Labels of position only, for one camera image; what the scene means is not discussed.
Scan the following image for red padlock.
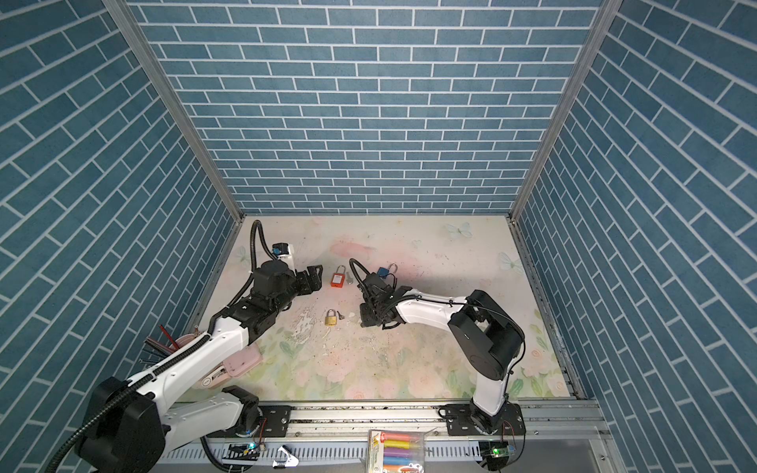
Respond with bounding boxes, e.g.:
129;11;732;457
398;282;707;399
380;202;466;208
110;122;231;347
330;265;347;288

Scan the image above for blue padlock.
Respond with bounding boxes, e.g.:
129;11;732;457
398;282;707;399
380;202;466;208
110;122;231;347
377;263;398;279

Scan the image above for large brass padlock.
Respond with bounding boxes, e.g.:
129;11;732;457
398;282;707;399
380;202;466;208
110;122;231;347
324;309;344;327

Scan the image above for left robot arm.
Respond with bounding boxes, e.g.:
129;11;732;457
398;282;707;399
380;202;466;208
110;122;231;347
45;221;323;472

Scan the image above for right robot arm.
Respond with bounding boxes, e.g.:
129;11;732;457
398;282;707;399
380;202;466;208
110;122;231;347
356;273;526;434

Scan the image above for pink pencil case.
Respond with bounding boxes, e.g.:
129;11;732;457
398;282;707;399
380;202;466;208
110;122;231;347
193;344;263;389

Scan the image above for marker pack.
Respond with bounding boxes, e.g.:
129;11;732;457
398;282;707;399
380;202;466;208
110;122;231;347
366;430;426;473

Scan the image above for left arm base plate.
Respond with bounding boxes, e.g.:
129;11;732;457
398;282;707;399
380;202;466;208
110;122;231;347
234;405;292;439

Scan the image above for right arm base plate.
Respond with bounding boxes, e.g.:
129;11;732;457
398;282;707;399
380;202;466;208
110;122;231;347
437;401;526;437

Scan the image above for aluminium front rail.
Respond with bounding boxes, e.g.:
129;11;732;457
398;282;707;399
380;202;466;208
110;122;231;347
259;398;610;441

